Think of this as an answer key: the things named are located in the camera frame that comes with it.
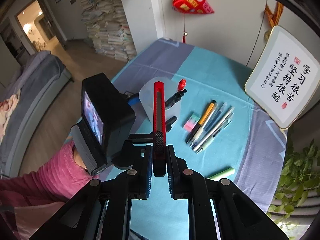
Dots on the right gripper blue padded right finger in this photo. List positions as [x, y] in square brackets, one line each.
[175, 167]

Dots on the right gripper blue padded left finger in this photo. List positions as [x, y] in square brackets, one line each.
[147, 171]

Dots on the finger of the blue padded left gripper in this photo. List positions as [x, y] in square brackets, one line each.
[133, 99]

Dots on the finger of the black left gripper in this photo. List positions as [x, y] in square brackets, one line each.
[169, 123]

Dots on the red utility knife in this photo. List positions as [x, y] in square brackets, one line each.
[159, 139]

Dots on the blue clear gel pen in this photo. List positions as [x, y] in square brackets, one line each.
[208, 123]

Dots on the red pen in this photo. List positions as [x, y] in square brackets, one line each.
[181, 85]

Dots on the white clear gel pen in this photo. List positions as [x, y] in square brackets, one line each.
[214, 129]

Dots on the pale green correction tape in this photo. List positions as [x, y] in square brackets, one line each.
[223, 174]

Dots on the clear capped gel pen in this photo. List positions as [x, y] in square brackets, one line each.
[211, 138]

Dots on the pink sleeved forearm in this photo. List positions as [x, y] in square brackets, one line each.
[27, 202]

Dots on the pink green eraser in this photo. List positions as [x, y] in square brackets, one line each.
[191, 122]

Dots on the teal and grey tablecloth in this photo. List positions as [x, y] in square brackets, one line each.
[252, 144]

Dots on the yellow black pen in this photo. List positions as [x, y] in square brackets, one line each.
[199, 127]

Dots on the grey bed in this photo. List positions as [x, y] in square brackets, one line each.
[25, 103]

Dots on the tall stack of books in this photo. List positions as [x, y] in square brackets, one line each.
[107, 27]

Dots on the red hanging fabric ornament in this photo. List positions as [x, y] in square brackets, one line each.
[192, 6]

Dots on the green potted plant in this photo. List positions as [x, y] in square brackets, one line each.
[295, 203]

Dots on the framed calligraphy sign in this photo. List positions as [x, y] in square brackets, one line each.
[284, 79]

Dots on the striped ribbon medal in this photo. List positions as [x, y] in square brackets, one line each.
[273, 17]

